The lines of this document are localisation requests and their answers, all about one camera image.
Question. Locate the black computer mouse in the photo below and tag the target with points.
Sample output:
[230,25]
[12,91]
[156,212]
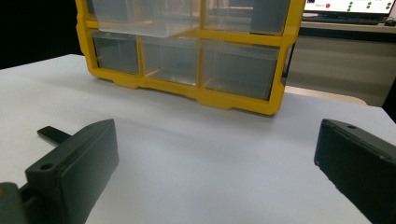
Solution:
[390,22]

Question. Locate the wide clear plastic drawer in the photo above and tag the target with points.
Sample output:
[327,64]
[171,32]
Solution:
[246,15]
[238,70]

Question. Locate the yellow drawer organizer cabinet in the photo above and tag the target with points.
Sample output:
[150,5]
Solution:
[214,99]

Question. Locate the clear plastic drawer pulled out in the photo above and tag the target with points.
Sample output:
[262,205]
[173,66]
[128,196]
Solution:
[146,18]

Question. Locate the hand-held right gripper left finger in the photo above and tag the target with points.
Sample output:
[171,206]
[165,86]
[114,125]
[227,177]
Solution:
[77,168]

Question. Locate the grey background desk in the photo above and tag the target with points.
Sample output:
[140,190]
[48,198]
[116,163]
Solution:
[339,62]

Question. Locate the light wooden board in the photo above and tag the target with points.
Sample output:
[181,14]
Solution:
[323,94]

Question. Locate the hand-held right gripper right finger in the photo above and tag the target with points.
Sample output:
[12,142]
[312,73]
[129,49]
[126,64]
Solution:
[361,168]

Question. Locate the small black flat bar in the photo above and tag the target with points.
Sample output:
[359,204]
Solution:
[53,134]

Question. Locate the small clear plastic drawer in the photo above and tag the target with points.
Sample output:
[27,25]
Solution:
[169,60]
[116,53]

